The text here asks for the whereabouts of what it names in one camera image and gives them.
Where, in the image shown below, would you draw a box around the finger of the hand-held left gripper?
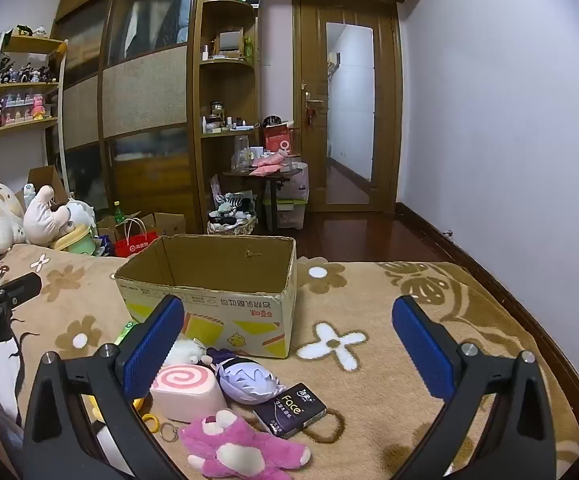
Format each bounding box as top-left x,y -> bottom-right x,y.
0,272 -> 43,311

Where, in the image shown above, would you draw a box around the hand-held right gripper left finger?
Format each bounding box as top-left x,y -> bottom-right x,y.
22,294 -> 186,480

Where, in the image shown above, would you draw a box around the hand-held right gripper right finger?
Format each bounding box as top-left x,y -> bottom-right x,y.
391,295 -> 556,480

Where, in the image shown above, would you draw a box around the white fluffy plush keychain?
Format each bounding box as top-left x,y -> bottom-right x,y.
162,338 -> 207,368

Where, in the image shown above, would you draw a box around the pink swirl roll squishy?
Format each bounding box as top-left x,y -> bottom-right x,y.
150,364 -> 228,424

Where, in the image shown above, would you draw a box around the purple-haired plush doll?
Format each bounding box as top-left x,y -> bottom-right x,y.
200,346 -> 288,406

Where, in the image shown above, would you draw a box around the pink bear plush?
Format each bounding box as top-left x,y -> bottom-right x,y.
178,409 -> 312,480

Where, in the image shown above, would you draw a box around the dark tissue pack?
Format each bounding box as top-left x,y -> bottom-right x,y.
252,382 -> 328,441

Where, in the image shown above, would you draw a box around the green packet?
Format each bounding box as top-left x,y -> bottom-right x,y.
114,321 -> 137,347

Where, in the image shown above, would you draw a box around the pink white plush toy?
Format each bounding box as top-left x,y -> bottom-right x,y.
22,184 -> 72,249

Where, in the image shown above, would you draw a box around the green yellow plush toy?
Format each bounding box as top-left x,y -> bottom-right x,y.
50,222 -> 98,257

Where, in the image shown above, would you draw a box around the brown flower printed blanket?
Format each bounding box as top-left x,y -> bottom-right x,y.
0,244 -> 579,480

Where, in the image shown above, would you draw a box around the white fluffy plush toy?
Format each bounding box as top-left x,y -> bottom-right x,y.
64,199 -> 98,232

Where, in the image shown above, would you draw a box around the red shopping bag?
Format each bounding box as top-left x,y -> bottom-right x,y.
114,216 -> 161,259

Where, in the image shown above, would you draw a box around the tall open cardboard box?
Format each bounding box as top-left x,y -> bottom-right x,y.
16,164 -> 71,207

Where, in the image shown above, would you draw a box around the white black plush toy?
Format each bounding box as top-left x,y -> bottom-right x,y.
90,395 -> 126,472

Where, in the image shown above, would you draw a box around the flat-flap cardboard box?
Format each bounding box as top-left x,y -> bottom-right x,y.
96,211 -> 188,247

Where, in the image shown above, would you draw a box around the wicker basket with plush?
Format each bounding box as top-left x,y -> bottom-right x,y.
206,191 -> 259,237

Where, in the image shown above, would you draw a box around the white figurine shelf rack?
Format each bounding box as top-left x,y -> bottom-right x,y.
0,29 -> 69,181

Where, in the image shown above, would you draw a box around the clear plastic storage bin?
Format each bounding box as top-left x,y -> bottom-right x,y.
262,162 -> 311,232

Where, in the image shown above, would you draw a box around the small dark side table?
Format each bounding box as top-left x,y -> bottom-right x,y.
222,166 -> 304,232

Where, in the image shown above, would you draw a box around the clear plastic container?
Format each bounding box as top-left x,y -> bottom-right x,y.
232,134 -> 251,172

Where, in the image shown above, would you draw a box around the pink packets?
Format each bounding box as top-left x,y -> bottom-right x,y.
248,151 -> 286,177

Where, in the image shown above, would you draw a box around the wooden sliding-door wardrobe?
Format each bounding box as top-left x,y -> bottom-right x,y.
51,0 -> 206,235

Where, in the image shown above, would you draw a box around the red paper bag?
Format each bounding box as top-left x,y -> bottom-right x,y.
262,121 -> 303,157

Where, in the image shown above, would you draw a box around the wooden corner shelf unit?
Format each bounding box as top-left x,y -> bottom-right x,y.
194,0 -> 261,235

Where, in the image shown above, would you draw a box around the wooden door with glass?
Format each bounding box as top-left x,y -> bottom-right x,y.
292,0 -> 403,214

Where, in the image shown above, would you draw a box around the brass door handle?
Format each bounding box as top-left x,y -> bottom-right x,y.
306,91 -> 324,127

